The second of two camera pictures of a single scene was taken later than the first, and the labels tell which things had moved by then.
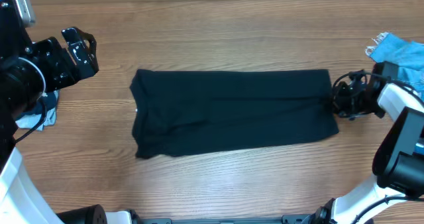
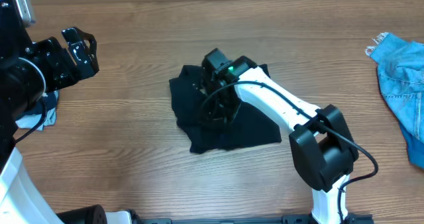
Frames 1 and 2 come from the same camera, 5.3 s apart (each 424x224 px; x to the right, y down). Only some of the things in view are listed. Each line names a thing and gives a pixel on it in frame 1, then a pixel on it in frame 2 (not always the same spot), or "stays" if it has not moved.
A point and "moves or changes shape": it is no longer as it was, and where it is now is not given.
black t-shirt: x=181 y=112 moves or changes shape
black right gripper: x=366 y=93 to x=218 y=105
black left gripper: x=65 y=61 stays
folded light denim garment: x=32 y=120 stays
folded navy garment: x=44 y=103 stays
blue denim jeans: x=409 y=56 stays
